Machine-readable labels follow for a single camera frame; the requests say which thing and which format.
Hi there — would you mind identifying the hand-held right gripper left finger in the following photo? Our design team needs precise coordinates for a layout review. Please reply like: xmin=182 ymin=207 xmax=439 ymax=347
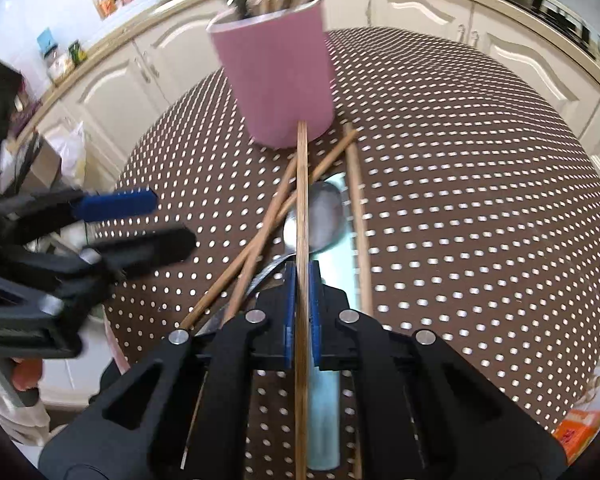
xmin=39 ymin=260 xmax=297 ymax=480

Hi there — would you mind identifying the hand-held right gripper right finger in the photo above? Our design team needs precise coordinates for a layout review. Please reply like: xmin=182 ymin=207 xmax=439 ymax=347
xmin=307 ymin=260 xmax=568 ymax=480

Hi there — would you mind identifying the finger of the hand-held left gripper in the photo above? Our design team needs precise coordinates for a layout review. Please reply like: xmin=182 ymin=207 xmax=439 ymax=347
xmin=0 ymin=187 xmax=160 ymax=232
xmin=10 ymin=225 xmax=198 ymax=307

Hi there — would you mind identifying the metal spoon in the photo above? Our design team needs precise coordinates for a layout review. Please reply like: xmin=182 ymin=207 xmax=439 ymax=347
xmin=200 ymin=180 xmax=348 ymax=336

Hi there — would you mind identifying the single brown chopstick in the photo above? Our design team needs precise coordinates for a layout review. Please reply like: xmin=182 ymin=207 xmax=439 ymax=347
xmin=294 ymin=121 xmax=311 ymax=480

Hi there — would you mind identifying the light blue utensil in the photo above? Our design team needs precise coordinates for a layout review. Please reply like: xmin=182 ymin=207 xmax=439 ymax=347
xmin=307 ymin=172 xmax=368 ymax=471

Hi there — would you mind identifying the bunch of wooden chopsticks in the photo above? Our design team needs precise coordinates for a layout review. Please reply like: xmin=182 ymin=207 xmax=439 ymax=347
xmin=180 ymin=0 xmax=376 ymax=331

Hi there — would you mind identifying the pink cup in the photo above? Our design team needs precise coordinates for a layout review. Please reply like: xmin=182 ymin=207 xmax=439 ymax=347
xmin=206 ymin=0 xmax=337 ymax=148

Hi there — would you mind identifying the white plastic bag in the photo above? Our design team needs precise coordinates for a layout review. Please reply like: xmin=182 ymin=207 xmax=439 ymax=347
xmin=45 ymin=120 xmax=88 ymax=181

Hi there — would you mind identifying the beige kitchen countertop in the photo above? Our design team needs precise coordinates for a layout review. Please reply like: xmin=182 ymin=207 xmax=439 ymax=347
xmin=7 ymin=0 xmax=600 ymax=151

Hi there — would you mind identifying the brown polka dot tablecloth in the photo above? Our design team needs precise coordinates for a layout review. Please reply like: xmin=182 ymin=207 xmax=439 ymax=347
xmin=102 ymin=27 xmax=600 ymax=480

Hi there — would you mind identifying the orange packet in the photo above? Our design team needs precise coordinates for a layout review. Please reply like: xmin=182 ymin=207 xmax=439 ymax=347
xmin=552 ymin=408 xmax=600 ymax=463

